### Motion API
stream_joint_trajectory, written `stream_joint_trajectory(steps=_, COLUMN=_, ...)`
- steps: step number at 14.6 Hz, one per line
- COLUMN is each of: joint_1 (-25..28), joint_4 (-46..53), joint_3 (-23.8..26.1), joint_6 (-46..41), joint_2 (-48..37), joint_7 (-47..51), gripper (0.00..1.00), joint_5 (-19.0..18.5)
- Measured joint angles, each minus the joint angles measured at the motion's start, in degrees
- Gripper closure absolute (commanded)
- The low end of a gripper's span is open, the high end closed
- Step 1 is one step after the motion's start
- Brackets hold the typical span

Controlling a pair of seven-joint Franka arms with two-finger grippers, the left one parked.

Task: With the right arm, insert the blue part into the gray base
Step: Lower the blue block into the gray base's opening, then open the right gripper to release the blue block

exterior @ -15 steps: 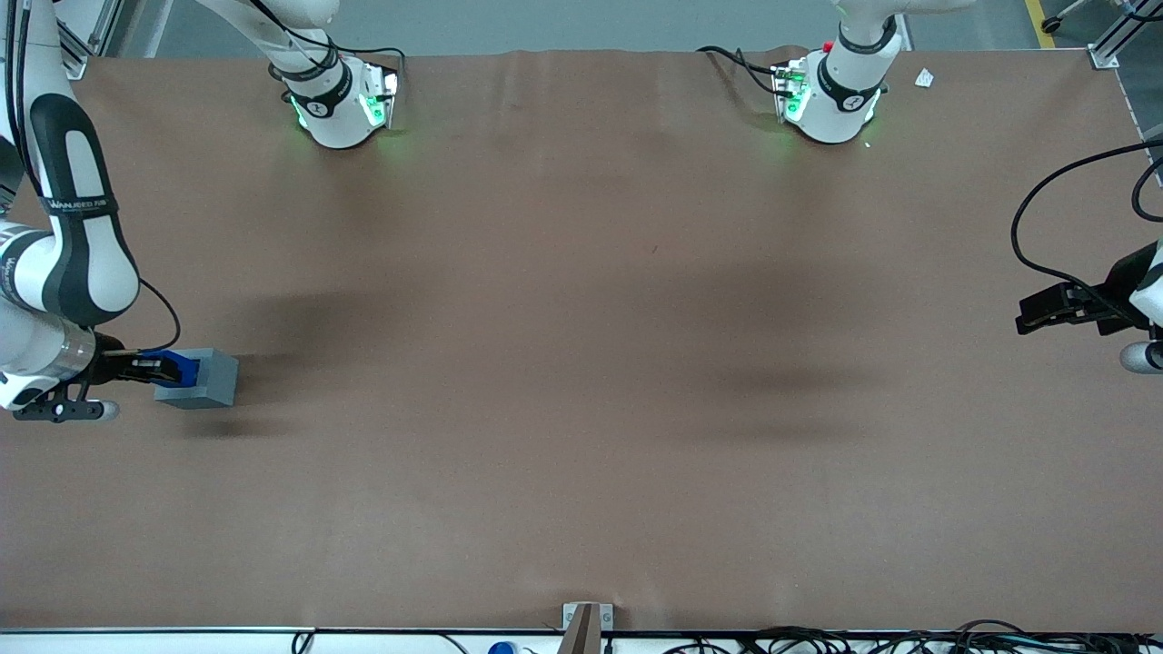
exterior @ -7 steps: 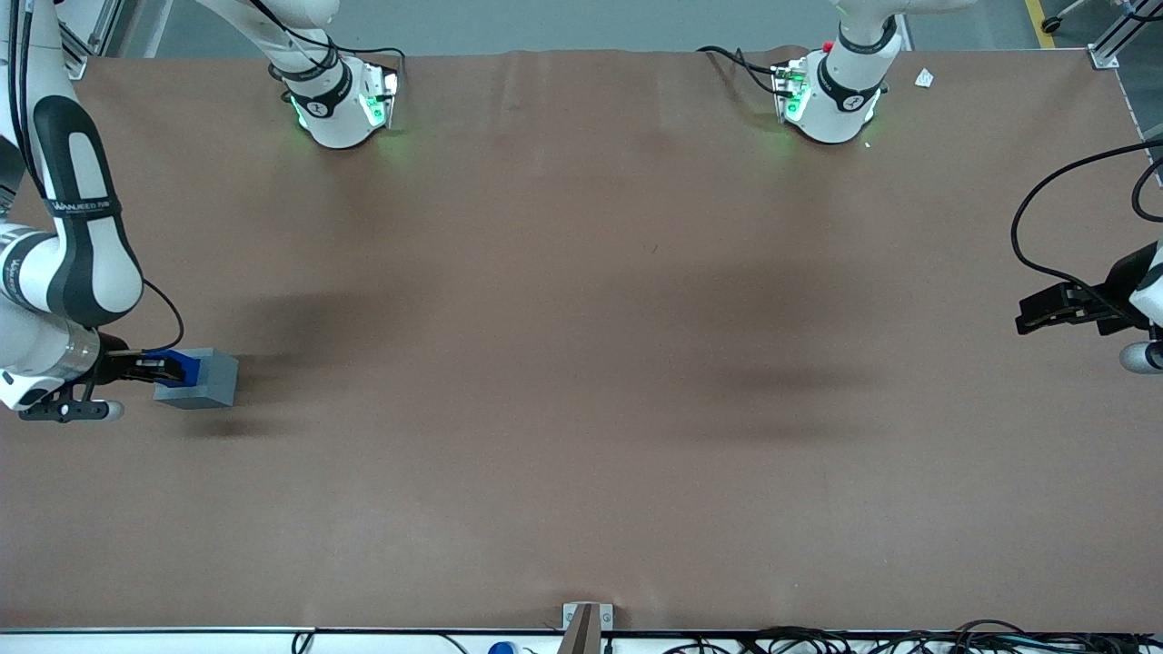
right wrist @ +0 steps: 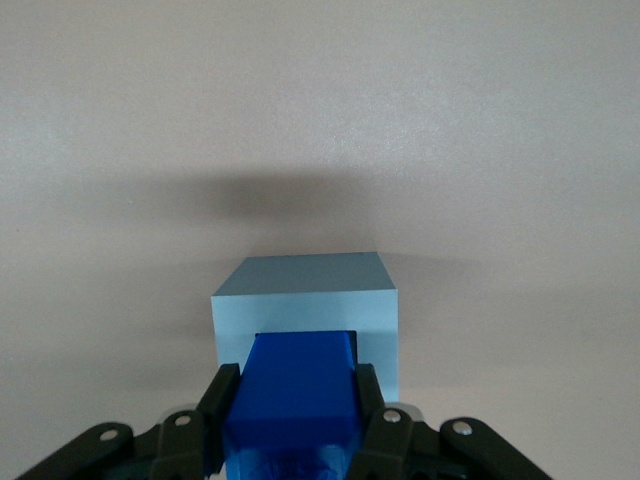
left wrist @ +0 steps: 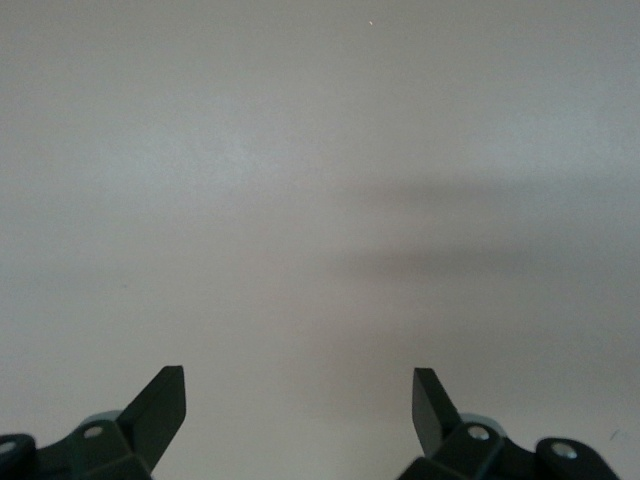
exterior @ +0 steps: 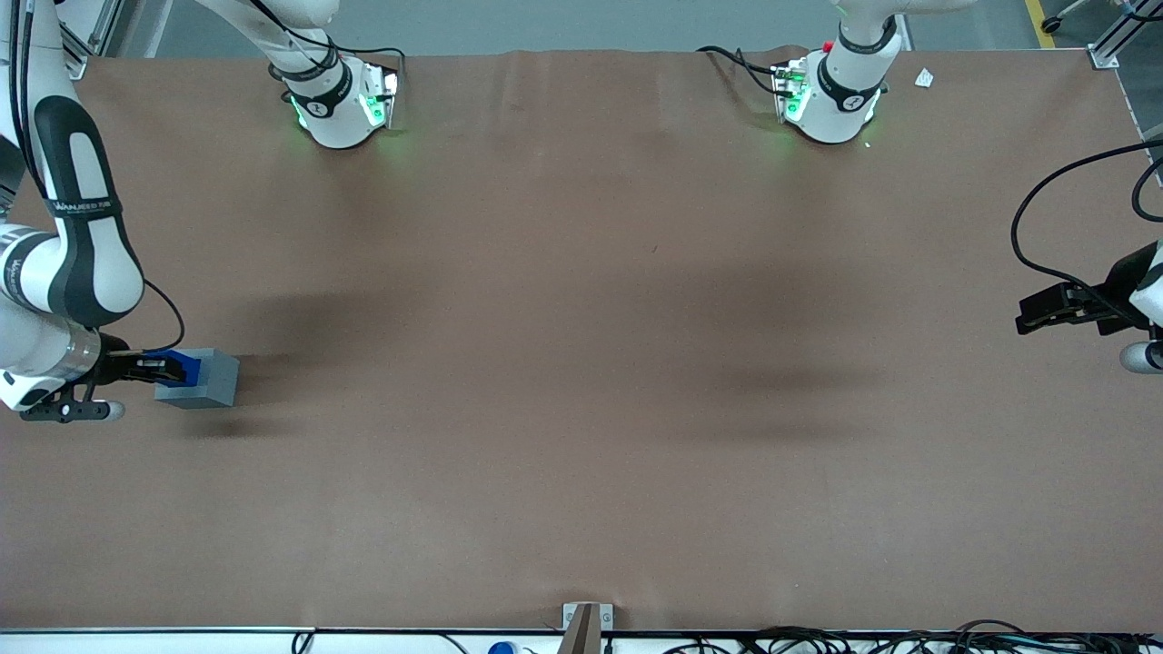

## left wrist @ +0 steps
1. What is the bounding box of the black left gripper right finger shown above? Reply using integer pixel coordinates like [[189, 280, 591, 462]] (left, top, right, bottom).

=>
[[398, 367, 621, 480]]

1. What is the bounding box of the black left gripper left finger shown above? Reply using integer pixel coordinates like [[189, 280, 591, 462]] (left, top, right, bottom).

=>
[[0, 365, 188, 480]]

